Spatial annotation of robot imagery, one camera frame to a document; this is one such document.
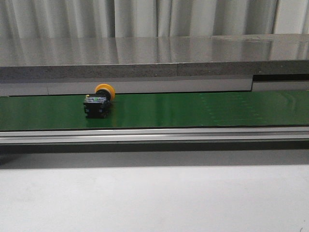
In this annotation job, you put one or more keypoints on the yellow mushroom push button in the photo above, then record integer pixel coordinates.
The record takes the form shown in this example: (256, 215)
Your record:
(97, 105)

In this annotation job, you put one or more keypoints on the green conveyor belt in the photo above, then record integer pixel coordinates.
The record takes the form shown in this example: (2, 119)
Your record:
(158, 110)

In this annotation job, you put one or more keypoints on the white pleated curtain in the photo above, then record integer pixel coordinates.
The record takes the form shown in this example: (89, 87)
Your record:
(150, 18)

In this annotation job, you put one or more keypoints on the grey conveyor rear rail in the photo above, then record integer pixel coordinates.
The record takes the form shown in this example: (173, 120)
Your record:
(215, 83)

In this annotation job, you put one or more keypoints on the aluminium conveyor front rail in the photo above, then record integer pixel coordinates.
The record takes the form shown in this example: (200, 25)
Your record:
(153, 135)

